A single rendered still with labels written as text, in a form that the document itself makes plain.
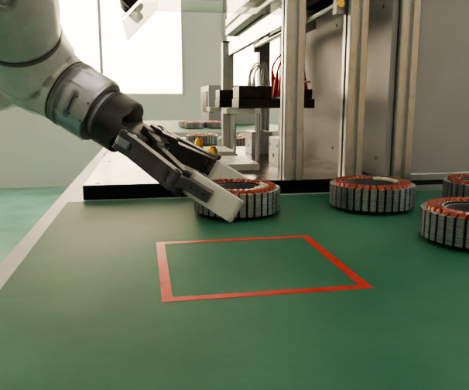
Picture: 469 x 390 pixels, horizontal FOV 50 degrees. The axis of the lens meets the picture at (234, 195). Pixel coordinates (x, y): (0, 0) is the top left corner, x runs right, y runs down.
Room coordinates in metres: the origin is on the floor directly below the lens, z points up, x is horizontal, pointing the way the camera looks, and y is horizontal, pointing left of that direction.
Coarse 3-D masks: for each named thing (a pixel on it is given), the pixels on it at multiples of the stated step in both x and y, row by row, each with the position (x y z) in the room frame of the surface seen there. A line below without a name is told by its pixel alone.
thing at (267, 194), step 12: (216, 180) 0.67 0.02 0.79; (228, 180) 0.68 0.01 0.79; (240, 180) 0.69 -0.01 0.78; (252, 180) 0.68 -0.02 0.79; (264, 180) 0.67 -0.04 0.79; (240, 192) 0.59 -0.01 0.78; (252, 192) 0.60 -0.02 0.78; (264, 192) 0.60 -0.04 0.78; (276, 192) 0.62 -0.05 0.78; (252, 204) 0.59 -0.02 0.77; (264, 204) 0.60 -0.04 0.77; (276, 204) 0.62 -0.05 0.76; (204, 216) 0.61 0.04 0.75; (216, 216) 0.59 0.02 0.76; (240, 216) 0.59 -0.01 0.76; (252, 216) 0.59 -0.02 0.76; (264, 216) 0.61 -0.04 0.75
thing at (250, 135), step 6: (246, 132) 1.25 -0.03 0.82; (252, 132) 1.19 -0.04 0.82; (264, 132) 1.20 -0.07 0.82; (270, 132) 1.20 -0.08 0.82; (246, 138) 1.25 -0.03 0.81; (252, 138) 1.19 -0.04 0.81; (264, 138) 1.20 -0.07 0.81; (246, 144) 1.25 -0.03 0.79; (252, 144) 1.19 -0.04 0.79; (264, 144) 1.20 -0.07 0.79; (246, 150) 1.25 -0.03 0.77; (252, 150) 1.19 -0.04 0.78; (264, 150) 1.20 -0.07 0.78
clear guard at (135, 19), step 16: (144, 0) 0.77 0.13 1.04; (160, 0) 0.90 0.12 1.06; (176, 0) 0.90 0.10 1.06; (192, 0) 0.90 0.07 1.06; (208, 0) 0.90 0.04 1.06; (224, 0) 0.90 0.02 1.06; (240, 0) 0.90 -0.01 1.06; (256, 0) 0.90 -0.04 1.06; (272, 0) 0.90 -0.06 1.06; (128, 16) 0.77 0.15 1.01; (144, 16) 0.91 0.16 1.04; (128, 32) 0.91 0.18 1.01
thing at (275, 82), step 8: (272, 64) 1.02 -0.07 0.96; (280, 64) 1.00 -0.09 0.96; (272, 72) 1.02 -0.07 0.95; (272, 80) 1.01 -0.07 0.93; (280, 80) 0.97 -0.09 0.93; (304, 80) 0.98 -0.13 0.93; (272, 88) 1.01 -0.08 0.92; (280, 88) 0.97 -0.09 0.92; (304, 88) 0.99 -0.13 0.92; (272, 96) 1.01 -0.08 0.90; (280, 96) 0.97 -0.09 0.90; (304, 96) 0.97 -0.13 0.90
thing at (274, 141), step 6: (270, 138) 1.02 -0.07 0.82; (276, 138) 0.97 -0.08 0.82; (270, 144) 1.01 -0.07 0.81; (276, 144) 0.97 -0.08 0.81; (270, 150) 1.01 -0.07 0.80; (276, 150) 0.97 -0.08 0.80; (270, 156) 1.01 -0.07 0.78; (276, 156) 0.97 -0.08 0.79; (270, 162) 1.01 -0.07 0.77; (276, 162) 0.97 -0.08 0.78
